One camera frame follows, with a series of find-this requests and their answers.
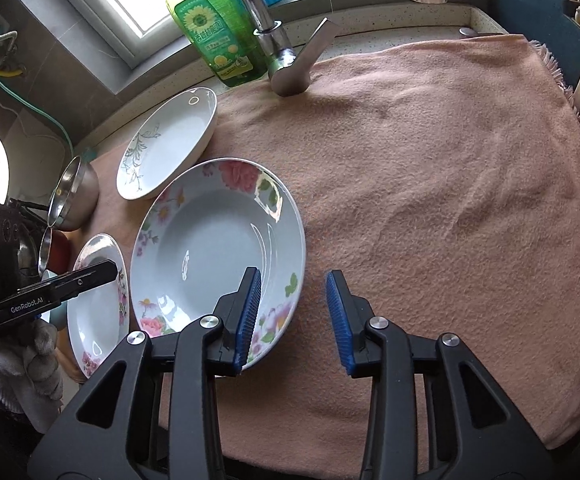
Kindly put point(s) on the window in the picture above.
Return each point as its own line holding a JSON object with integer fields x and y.
{"x": 120, "y": 0}

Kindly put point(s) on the blue knife holder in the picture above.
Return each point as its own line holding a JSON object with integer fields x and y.
{"x": 529, "y": 20}

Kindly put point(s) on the red steel-lined bowl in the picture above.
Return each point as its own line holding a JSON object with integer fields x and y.
{"x": 59, "y": 256}

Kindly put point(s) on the oval plate green sprig print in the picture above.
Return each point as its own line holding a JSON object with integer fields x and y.
{"x": 170, "y": 140}

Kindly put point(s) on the large pink floral plate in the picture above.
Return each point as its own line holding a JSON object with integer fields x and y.
{"x": 210, "y": 240}

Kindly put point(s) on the chrome kitchen faucet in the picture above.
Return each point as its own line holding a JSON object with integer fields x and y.
{"x": 270, "y": 35}

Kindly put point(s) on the small metal knob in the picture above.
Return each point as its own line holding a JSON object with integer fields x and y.
{"x": 468, "y": 31}

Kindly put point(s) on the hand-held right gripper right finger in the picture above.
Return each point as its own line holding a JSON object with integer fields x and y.
{"x": 340, "y": 320}

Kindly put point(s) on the stainless steel bowl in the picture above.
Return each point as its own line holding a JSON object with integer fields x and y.
{"x": 77, "y": 195}

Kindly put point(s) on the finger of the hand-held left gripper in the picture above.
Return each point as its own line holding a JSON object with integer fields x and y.
{"x": 87, "y": 277}

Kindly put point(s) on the pink towel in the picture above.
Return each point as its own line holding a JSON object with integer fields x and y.
{"x": 419, "y": 185}

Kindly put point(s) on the person's left hand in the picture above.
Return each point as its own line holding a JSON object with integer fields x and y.
{"x": 30, "y": 360}

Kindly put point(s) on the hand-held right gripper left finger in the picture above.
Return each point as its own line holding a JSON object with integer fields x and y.
{"x": 250, "y": 310}

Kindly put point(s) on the green dish soap bottle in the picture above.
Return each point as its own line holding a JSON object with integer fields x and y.
{"x": 210, "y": 25}

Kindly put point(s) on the small pink floral plate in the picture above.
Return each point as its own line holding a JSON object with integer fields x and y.
{"x": 95, "y": 320}

